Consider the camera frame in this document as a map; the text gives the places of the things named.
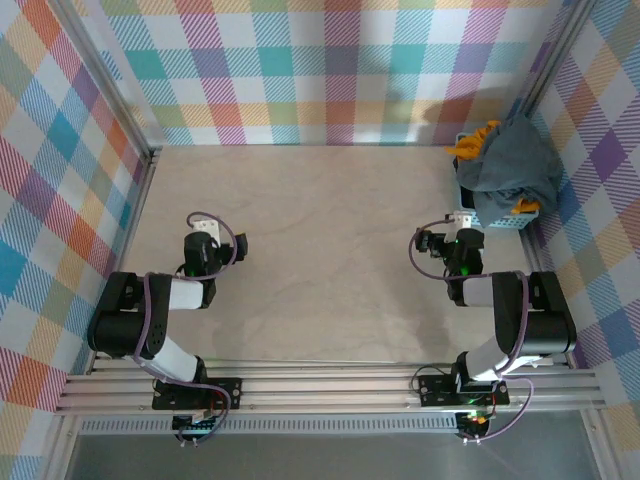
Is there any grey-blue t-shirt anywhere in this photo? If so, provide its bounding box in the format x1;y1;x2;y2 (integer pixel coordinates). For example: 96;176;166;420
452;117;564;226

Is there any light blue plastic basket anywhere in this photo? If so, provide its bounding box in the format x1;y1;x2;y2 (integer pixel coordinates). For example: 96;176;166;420
453;132;541;231

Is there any orange t-shirt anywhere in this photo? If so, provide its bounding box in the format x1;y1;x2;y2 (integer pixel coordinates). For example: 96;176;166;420
445;119;542;216

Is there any grey metal sheet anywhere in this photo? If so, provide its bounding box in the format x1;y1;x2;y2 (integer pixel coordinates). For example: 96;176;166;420
64;433;601;480

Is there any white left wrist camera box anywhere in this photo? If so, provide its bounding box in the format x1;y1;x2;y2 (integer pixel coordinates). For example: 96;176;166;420
193;218;221;242

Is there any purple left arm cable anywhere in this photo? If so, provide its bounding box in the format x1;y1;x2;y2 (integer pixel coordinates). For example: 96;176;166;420
133;211;237;446

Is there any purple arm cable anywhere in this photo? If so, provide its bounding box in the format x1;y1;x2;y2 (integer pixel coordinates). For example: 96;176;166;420
408;214;535;444
133;211;237;446

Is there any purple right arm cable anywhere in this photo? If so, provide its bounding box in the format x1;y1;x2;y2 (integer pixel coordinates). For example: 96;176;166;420
408;214;535;444

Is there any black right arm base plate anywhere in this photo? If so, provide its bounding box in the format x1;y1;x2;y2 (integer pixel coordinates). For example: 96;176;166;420
417;374;511;409

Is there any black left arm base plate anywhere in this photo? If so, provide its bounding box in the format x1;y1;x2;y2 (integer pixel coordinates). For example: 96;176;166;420
151;378;243;412

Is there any aluminium mounting rail beam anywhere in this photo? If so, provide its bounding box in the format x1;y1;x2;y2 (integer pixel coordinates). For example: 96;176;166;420
52;357;609;416

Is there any slotted grey cable duct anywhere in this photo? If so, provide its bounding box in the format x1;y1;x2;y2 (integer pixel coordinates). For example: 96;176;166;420
79;418;459;435

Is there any aluminium corner post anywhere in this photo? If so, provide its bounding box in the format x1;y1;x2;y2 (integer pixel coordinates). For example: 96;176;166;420
47;0;164;166
507;0;601;134

